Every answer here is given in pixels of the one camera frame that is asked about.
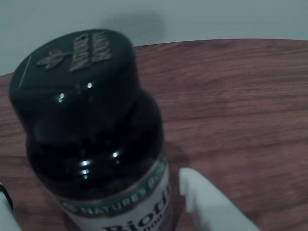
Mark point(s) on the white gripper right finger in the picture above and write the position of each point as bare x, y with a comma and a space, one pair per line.
211, 211

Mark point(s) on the green-capped biotin pill bottle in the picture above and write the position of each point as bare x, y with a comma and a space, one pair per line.
91, 125

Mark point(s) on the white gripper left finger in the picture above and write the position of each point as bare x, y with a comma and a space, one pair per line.
6, 216

